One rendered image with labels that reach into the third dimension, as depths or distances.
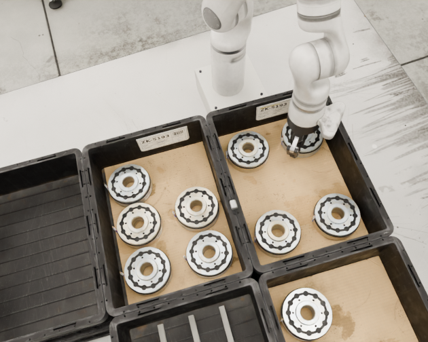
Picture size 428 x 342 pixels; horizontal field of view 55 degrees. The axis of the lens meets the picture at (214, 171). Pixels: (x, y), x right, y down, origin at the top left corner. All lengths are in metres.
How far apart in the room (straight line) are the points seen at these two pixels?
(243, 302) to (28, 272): 0.50
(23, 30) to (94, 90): 1.43
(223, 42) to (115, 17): 1.66
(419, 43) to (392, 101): 1.22
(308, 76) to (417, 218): 0.59
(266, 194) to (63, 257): 0.50
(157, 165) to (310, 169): 0.38
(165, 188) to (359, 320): 0.52
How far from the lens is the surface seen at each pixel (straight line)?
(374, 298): 0.98
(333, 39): 0.76
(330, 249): 0.87
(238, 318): 0.93
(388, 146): 1.28
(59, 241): 1.05
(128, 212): 0.99
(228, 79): 1.13
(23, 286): 1.06
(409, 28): 2.61
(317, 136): 1.05
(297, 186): 1.02
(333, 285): 0.96
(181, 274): 0.95
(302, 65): 0.74
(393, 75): 1.42
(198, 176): 1.02
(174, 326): 0.94
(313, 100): 0.82
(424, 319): 0.93
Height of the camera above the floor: 1.76
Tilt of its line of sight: 64 degrees down
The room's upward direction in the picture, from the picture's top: 8 degrees counter-clockwise
